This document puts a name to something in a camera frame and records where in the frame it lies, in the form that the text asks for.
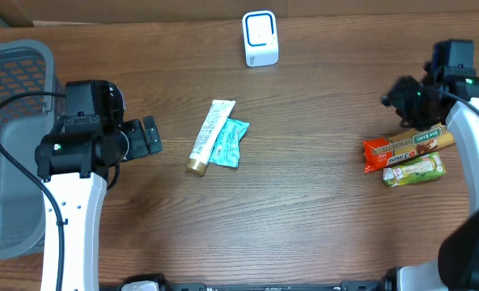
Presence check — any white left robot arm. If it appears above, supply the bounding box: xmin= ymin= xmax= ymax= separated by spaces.
xmin=36 ymin=80 xmax=162 ymax=290

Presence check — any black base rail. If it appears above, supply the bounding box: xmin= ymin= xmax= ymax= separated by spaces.
xmin=159 ymin=280 xmax=384 ymax=291

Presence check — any white barcode scanner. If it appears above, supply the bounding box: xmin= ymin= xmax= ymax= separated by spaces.
xmin=242 ymin=10 xmax=279 ymax=67

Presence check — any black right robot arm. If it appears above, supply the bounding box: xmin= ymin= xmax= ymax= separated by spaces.
xmin=381 ymin=40 xmax=479 ymax=290

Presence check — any white tube with gold cap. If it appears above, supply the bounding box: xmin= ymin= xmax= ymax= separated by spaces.
xmin=186 ymin=99 xmax=235 ymax=176

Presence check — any teal snack packet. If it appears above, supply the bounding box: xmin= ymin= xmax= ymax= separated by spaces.
xmin=209 ymin=119 xmax=250 ymax=168

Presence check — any green tea drink pouch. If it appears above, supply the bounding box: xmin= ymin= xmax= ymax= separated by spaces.
xmin=383 ymin=152 xmax=446 ymax=188

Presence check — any grey plastic basket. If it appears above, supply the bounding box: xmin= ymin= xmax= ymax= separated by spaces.
xmin=0 ymin=40 xmax=66 ymax=259

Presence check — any orange biscuit pack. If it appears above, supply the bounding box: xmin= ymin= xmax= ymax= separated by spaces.
xmin=362 ymin=124 xmax=455 ymax=174

